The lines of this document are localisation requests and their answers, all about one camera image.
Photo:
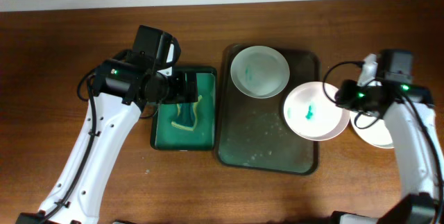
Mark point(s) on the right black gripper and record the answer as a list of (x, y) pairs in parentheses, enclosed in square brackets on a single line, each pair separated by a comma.
[(344, 93)]

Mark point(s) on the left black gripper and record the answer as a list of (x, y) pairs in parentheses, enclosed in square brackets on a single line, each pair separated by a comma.
[(180, 96)]

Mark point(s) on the green yellow scrubbing sponge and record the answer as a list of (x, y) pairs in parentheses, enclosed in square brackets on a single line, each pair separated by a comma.
[(186, 118)]

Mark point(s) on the pinkish white plate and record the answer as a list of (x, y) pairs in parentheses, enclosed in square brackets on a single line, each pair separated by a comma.
[(311, 115)]

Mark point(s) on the grey-white plate with green stain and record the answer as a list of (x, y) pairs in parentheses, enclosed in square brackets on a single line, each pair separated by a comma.
[(260, 72)]

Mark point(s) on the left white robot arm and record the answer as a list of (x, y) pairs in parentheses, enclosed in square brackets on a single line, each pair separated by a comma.
[(118, 91)]

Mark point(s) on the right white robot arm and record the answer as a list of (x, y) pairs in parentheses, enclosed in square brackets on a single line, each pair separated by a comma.
[(385, 91)]

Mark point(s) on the small green tray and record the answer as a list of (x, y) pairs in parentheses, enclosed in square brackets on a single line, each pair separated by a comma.
[(165, 137)]

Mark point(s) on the large dark serving tray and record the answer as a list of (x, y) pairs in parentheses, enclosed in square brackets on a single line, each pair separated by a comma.
[(251, 133)]

